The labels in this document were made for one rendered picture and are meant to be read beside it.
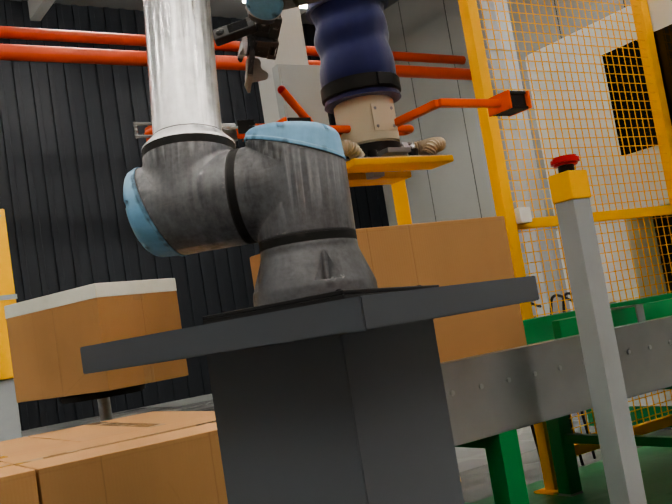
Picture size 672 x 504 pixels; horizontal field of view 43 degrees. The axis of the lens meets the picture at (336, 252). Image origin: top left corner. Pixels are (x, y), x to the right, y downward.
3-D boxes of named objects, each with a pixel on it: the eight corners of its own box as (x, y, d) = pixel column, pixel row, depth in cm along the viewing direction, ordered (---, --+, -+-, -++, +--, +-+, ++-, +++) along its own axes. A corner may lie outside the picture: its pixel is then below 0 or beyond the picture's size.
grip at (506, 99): (510, 116, 243) (507, 99, 243) (532, 107, 236) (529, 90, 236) (488, 116, 238) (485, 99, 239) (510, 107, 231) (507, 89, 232)
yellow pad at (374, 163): (431, 169, 247) (428, 152, 247) (454, 161, 238) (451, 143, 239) (333, 174, 228) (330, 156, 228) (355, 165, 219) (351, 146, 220)
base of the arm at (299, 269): (399, 291, 134) (389, 228, 136) (340, 293, 118) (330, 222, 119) (297, 308, 144) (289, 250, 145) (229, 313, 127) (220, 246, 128)
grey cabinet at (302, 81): (325, 140, 350) (314, 69, 352) (332, 136, 345) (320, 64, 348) (282, 141, 339) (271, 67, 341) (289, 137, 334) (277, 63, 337)
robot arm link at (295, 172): (345, 224, 123) (328, 105, 125) (232, 243, 126) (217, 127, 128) (365, 234, 138) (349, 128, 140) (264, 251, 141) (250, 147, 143)
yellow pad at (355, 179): (392, 184, 262) (389, 168, 263) (412, 177, 254) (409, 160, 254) (297, 190, 243) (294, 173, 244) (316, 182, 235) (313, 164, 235)
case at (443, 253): (438, 365, 269) (417, 239, 272) (530, 358, 236) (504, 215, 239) (270, 400, 236) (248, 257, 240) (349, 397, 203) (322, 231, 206)
